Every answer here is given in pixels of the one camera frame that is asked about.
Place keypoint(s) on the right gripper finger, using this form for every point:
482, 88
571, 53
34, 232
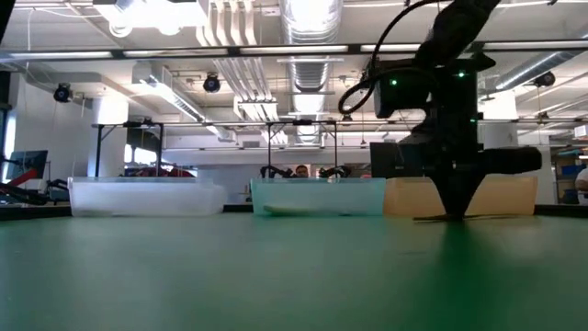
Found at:
464, 190
448, 190

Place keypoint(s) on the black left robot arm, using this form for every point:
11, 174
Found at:
3, 14

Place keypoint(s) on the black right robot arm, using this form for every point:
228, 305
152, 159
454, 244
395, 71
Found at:
459, 27

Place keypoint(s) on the orange plastic bin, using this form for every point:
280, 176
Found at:
505, 197

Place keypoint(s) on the white building column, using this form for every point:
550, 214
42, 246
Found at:
110, 138
500, 128

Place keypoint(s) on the black computer monitor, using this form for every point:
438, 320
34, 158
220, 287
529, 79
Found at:
386, 161

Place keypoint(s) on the standing person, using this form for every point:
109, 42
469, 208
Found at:
582, 181

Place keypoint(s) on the teal plastic bin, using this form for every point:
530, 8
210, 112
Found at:
321, 193

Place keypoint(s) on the seated person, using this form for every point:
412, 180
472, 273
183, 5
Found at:
301, 171

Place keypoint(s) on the white ceiling pipes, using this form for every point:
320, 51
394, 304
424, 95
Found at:
243, 83

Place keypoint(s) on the green table mat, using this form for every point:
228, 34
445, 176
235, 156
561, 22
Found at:
229, 266

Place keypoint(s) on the red background object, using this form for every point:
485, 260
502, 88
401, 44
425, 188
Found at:
156, 172

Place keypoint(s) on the clear plastic bin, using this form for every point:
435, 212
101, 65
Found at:
138, 197

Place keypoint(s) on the white ceiling air unit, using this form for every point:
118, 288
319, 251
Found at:
147, 14

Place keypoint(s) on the background monitor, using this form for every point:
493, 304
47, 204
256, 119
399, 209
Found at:
27, 161

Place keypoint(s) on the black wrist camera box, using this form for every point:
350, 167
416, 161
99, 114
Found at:
399, 96

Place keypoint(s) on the silver round ceiling duct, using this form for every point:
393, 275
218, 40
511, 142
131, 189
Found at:
528, 69
312, 78

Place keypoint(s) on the black background rig frame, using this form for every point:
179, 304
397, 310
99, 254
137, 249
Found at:
269, 151
98, 151

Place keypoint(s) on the overhead frame light bar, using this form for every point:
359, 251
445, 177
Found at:
184, 48

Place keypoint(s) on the white rectangular ceiling duct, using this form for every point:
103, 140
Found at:
170, 92

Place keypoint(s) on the black aluminium table frame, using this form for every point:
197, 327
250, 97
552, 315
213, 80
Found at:
27, 212

